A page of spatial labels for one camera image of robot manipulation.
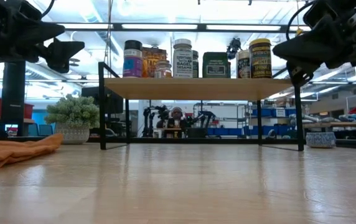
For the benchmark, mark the oregano jar green lid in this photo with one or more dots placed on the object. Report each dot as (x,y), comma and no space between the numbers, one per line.
(195,65)

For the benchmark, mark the green black pepper tin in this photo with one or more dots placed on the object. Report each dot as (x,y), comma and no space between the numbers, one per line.
(216,67)

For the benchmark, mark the black-label jar tan lid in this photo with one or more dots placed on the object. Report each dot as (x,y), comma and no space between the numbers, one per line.
(243,67)

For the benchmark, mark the bagel seasoning jar white lid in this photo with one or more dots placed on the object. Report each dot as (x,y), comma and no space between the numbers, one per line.
(183,65)

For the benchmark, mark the black upright column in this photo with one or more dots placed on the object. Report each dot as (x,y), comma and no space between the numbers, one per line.
(13,93)

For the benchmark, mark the white candle in patterned tin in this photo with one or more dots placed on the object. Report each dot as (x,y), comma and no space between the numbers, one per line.
(321,140)

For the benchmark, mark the blue storage bin rack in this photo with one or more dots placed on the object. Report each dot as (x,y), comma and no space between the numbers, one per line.
(271,112)

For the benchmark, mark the wooden shelf black metal frame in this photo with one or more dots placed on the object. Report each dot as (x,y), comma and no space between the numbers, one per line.
(196,88)

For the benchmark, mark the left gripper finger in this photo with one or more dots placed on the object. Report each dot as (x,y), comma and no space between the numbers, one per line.
(63,51)
(41,32)

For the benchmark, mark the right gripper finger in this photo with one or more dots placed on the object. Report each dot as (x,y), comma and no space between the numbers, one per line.
(302,71)
(308,46)

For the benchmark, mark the background black robot arm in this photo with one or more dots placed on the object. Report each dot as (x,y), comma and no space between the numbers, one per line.
(153,119)
(204,121)

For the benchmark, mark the purple-label jar black lid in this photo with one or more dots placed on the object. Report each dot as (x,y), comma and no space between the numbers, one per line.
(133,65)

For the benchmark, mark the green succulent in white pot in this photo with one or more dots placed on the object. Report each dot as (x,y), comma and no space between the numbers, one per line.
(72,112)

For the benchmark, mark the blue chair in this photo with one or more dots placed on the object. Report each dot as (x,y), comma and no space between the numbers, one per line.
(46,130)
(33,130)

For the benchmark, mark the orange taco mix packet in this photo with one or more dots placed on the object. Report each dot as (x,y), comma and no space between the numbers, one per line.
(150,62)

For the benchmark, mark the orange folded cloth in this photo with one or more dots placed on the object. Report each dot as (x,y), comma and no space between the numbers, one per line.
(10,152)

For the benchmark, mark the black overhead beam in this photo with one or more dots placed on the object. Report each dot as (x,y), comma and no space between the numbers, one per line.
(201,27)

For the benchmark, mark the yellow hanging tag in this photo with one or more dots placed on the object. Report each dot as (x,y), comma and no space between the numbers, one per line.
(299,30)

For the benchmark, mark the onion sprinkle jar yellow lid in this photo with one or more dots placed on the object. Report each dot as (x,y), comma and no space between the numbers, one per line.
(260,62)

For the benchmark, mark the black clamp mount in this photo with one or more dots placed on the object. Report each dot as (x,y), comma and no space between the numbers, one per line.
(234,45)

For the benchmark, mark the person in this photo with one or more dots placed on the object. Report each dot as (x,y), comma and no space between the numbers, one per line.
(176,113)

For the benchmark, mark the black monitor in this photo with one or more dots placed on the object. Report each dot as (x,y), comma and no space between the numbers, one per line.
(112,99)

